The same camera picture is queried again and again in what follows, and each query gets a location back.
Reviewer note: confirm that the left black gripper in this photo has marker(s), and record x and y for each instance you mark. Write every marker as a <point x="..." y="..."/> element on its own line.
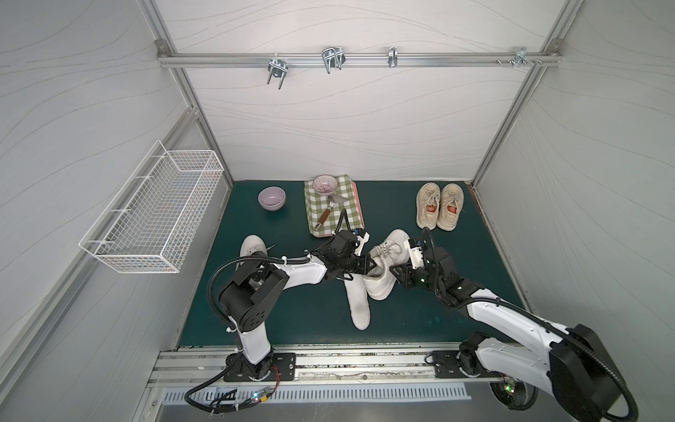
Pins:
<point x="361" y="264"/>

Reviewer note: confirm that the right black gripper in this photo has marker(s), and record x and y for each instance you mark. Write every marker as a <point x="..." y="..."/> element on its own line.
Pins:
<point x="414" y="272"/>

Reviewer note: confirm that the white insole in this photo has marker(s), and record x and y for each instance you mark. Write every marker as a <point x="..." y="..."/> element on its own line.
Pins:
<point x="357" y="297"/>

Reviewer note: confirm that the white sneaker with laces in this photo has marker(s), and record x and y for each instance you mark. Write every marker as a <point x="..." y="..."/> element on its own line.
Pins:
<point x="253" y="244"/>

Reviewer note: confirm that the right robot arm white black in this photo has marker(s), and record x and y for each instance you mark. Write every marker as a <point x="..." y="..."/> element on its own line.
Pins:
<point x="569" y="363"/>

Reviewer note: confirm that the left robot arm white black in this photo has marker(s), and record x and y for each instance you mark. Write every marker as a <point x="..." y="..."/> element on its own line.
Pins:
<point x="256" y="286"/>

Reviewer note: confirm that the green white checkered cloth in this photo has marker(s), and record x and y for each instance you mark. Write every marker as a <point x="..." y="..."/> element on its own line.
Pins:
<point x="337" y="208"/>

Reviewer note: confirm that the pink tray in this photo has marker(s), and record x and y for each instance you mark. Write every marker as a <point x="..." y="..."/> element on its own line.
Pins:
<point x="359" y="203"/>

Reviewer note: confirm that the beige sneaker left one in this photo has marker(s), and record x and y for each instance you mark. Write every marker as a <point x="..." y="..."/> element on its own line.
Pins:
<point x="427" y="205"/>

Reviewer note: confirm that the beige sneaker one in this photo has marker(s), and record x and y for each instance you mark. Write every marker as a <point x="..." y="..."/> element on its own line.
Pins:
<point x="427" y="205"/>
<point x="450" y="208"/>

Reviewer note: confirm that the beige sneaker right one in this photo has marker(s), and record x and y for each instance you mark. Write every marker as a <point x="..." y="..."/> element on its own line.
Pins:
<point x="450" y="208"/>

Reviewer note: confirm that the pink speckled bowl on cloth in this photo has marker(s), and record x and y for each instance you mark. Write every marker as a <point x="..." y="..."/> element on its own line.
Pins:
<point x="324" y="185"/>

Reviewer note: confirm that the purple bowl on table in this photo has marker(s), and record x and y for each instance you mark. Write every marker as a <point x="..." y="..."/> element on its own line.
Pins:
<point x="272" y="198"/>

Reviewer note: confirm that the white vent strip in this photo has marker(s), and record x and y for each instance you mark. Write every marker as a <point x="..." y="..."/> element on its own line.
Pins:
<point x="346" y="393"/>

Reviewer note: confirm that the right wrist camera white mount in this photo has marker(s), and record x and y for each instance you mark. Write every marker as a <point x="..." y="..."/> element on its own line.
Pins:
<point x="416" y="254"/>

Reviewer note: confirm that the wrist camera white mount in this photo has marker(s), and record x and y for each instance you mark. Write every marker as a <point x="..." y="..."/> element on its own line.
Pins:
<point x="362" y="239"/>
<point x="416" y="254"/>

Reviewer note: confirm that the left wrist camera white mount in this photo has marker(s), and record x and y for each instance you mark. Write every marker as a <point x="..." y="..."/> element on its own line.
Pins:
<point x="362" y="239"/>

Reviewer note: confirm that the metal spatula wooden handle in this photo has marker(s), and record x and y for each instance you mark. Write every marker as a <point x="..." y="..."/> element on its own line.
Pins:
<point x="334" y="200"/>

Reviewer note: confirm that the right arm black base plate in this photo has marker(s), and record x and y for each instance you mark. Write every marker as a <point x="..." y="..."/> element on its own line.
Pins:
<point x="450" y="364"/>

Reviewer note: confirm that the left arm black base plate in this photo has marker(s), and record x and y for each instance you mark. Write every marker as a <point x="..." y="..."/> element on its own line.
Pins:
<point x="273" y="366"/>

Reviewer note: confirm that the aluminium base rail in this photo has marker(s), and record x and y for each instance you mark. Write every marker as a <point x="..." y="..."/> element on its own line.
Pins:
<point x="352" y="364"/>

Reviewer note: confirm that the white wire basket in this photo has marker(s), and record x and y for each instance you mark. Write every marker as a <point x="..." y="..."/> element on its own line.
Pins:
<point x="149" y="225"/>

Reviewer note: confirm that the metal hook bracket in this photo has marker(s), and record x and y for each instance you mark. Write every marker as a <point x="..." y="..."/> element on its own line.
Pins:
<point x="333" y="58"/>
<point x="392" y="57"/>
<point x="520" y="59"/>
<point x="277" y="69"/>

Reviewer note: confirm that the aluminium cross rail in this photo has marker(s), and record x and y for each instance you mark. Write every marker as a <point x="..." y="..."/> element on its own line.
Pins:
<point x="353" y="60"/>

